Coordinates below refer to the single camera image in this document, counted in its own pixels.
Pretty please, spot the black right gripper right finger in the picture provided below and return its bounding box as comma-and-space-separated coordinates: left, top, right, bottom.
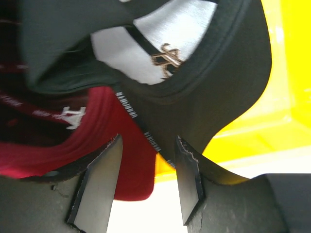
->
174, 137, 311, 233

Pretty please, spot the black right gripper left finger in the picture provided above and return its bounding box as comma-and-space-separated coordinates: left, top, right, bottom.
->
0, 135, 123, 233

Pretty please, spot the black baseball cap gold logo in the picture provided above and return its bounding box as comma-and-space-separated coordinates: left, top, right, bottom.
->
17, 0, 272, 165

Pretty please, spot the red and black baseball cap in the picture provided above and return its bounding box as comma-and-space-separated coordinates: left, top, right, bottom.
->
0, 18, 156, 201

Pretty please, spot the yellow plastic bin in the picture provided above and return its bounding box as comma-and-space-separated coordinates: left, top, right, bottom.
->
140, 0, 311, 173

